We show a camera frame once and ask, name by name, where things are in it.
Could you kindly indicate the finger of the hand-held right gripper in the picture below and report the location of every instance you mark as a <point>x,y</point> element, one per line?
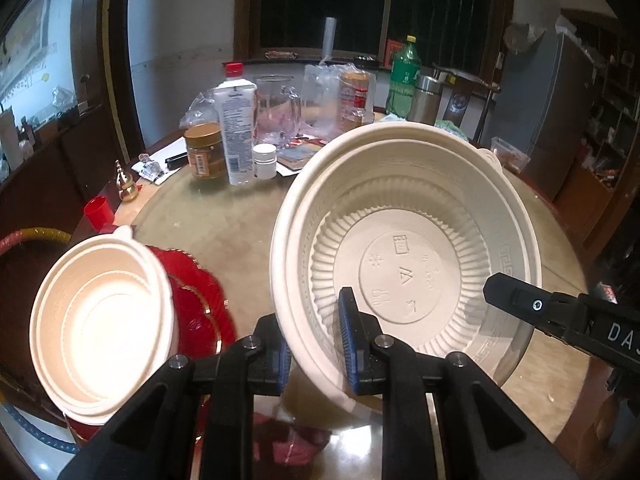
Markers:
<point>530,305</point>

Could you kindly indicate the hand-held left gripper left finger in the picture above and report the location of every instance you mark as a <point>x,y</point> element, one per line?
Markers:
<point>283,365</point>

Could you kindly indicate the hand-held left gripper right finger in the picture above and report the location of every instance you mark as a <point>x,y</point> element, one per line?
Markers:
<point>347,335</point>

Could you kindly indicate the red glass plate with sticker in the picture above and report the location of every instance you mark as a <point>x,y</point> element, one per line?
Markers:
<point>190,320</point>

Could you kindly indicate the beige plastic bowl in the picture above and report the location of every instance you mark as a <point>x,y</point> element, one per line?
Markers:
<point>400,210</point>
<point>100,320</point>

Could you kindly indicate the colourful card box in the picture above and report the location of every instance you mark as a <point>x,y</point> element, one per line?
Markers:
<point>607,292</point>

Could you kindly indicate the clear plastic food container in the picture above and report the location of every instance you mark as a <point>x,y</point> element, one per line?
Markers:
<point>512,155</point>

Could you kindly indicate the flat printed packet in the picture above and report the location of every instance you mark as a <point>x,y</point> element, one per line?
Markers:
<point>297,157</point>

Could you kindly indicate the dark wooden shelf cabinet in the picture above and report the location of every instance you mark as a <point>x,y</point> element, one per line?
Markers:
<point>615,135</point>

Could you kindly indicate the green cloth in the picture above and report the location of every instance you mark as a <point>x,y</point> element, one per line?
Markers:
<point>450,130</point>

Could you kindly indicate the small white pill bottle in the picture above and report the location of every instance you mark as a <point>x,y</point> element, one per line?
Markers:
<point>264,160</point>

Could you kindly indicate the grey refrigerator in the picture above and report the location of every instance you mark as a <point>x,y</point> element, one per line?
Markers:
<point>550,110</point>

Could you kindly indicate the white printed paper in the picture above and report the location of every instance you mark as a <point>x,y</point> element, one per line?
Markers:
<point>160,180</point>

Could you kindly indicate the steel thermos flask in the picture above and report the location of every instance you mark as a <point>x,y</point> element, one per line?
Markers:
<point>425,105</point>

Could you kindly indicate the brown jar with gold lid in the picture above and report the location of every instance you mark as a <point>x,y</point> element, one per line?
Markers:
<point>205,152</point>

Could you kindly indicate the white carton box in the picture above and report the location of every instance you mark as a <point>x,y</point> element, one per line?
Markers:
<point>235,135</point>

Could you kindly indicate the small black box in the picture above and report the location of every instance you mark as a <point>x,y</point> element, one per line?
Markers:
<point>176,161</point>

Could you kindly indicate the clear glass mug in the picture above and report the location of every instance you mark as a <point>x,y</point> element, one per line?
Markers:
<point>275,110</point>

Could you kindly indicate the crumpled clear wrapper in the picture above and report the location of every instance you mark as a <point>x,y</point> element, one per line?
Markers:
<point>150,167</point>

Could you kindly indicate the gold gourd ornament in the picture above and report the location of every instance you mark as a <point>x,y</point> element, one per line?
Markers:
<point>126,185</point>

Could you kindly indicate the red plastic cup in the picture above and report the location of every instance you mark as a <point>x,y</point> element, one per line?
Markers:
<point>99,212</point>

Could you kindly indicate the clear plastic bag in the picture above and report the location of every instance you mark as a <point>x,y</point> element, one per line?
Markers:
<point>322,95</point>

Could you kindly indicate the gold red can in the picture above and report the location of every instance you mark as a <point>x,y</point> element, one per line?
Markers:
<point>356,90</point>

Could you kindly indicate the green plastic bottle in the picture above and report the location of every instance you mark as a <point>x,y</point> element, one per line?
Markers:
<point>402,85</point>

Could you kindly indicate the blue wrapped tube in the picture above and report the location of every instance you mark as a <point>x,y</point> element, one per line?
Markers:
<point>35,430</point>

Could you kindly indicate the crumpled plastic bag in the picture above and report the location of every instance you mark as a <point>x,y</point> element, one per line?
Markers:
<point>522,37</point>

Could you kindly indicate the red yellow wrapped tube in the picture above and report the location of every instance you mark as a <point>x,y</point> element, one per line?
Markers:
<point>30,237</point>

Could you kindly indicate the red card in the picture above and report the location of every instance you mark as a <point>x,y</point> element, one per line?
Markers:
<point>392,52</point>

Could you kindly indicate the white bottle with red cap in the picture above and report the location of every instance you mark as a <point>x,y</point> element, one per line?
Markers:
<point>233,71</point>

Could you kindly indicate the white plastic roll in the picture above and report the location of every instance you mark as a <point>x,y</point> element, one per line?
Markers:
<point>329,40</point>

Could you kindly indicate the dark window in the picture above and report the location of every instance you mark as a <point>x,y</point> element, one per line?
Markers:
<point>325,0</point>

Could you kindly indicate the white squeeze tube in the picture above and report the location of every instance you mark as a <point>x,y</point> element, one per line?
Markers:
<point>10,140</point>

